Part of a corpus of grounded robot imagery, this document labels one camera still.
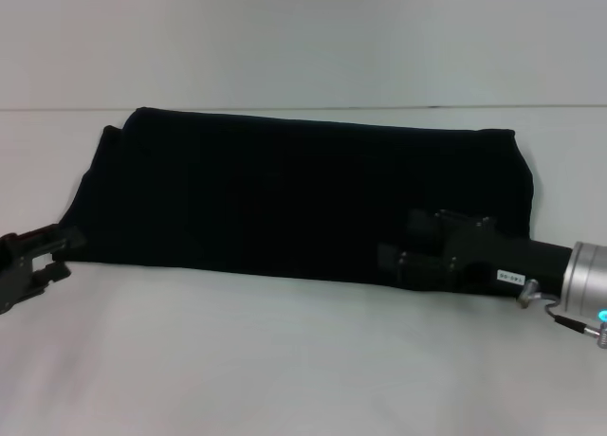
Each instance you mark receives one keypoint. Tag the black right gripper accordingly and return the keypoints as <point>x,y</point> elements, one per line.
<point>502,260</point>

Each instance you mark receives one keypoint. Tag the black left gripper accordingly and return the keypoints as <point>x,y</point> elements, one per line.
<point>21,270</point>

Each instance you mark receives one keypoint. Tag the black shirt with FREE print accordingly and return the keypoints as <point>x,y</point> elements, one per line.
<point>284,194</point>

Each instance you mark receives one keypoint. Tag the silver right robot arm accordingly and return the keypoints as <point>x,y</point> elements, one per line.
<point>588,279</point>

